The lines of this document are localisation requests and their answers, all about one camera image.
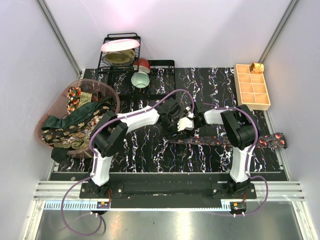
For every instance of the olive yellow plate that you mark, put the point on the olive yellow plate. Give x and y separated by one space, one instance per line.
119 58

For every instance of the olive gold patterned tie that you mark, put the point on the olive gold patterned tie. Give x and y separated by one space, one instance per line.
85 97

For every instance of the aluminium frame rail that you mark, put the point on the aluminium frame rail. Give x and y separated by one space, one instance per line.
55 190

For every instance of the rolled beige tie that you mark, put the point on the rolled beige tie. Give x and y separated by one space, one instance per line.
256 68

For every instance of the black wire dish rack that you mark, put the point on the black wire dish rack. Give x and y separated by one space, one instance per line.
161 76

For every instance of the dark floral red-dotted tie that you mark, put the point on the dark floral red-dotted tie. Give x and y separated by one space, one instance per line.
270 141

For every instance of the pink plate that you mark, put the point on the pink plate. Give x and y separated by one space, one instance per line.
120 45

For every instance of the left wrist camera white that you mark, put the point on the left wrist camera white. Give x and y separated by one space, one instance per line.
185 124

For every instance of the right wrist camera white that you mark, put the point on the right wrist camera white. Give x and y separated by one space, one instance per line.
188 113

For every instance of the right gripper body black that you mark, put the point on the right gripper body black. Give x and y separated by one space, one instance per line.
196 123

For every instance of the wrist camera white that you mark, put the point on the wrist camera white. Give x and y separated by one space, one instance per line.
185 124
188 113

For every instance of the pale green ceramic bowl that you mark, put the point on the pale green ceramic bowl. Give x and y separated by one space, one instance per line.
140 80

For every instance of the brown translucent plastic basin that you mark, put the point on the brown translucent plastic basin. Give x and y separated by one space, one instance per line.
68 135

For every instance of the colourful cartoon pattern tie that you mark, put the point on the colourful cartoon pattern tie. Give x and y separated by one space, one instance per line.
73 98

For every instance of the wooden compartment box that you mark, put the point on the wooden compartment box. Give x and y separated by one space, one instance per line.
251 88

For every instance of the dark green tie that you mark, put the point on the dark green tie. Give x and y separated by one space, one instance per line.
72 117

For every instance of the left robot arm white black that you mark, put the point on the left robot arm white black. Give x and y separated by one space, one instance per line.
107 137

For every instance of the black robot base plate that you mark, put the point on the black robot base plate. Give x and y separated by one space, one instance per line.
223 189

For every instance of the red bowl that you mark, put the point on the red bowl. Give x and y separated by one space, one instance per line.
142 65

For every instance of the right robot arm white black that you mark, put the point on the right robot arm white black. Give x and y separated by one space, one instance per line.
242 132

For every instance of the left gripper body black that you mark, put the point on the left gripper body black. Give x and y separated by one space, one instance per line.
170 126

